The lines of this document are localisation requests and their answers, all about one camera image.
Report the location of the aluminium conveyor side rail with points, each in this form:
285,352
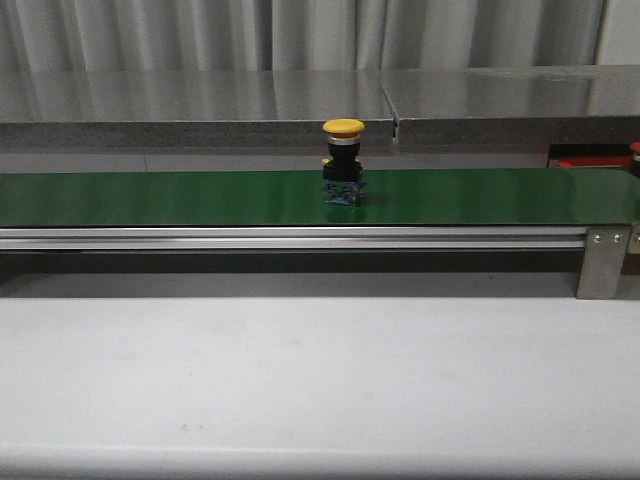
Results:
292,238

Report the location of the right grey steel shelf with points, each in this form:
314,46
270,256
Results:
533,106

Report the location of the red plastic bin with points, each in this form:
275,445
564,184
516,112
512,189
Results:
590,155

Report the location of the steel conveyor support bracket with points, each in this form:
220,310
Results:
604,254

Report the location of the conveyor end bracket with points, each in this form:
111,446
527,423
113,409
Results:
632,260

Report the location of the green conveyor belt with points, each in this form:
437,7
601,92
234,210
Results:
560,196

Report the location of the grey pleated curtain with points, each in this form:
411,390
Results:
40,36

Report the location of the grey steel shelf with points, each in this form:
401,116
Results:
533,106
192,109

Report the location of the left grey steel shelf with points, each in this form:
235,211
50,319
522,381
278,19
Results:
192,109

